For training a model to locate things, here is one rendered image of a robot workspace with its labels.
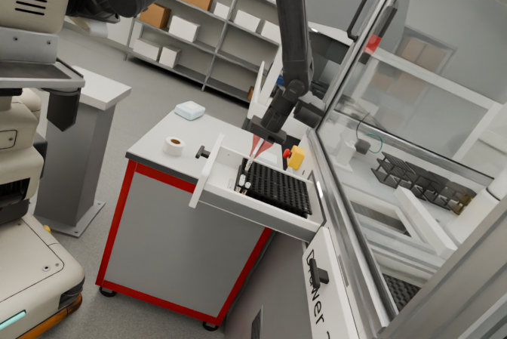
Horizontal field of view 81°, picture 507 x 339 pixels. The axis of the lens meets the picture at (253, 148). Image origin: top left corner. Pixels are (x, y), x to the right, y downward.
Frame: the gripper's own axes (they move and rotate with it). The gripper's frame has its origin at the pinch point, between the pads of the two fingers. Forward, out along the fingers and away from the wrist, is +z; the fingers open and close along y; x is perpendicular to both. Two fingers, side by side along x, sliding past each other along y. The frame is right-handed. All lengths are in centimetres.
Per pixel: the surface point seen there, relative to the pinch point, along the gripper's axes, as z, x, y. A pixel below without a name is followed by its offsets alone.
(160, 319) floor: 98, -13, -2
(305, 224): 7.2, 7.8, -20.6
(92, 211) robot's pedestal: 102, -55, 58
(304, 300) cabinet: 17.5, 21.6, -25.9
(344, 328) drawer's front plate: 2.9, 38.4, -24.1
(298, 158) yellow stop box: 7.5, -34.2, -19.0
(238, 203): 10.1, 9.4, -2.0
